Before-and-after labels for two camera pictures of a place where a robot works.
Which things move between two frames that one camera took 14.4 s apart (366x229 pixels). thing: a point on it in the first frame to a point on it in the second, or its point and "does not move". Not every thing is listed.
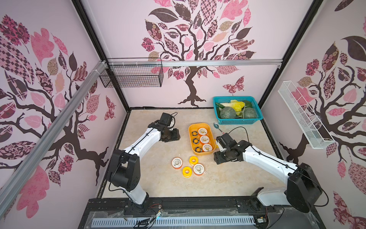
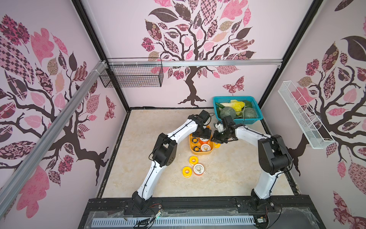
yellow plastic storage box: [202, 138] does not move
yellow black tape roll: [198, 149] does not move
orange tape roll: [207, 147] does not move
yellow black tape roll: [196, 141] does not move
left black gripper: [176, 136] to [205, 134]
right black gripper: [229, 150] to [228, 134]
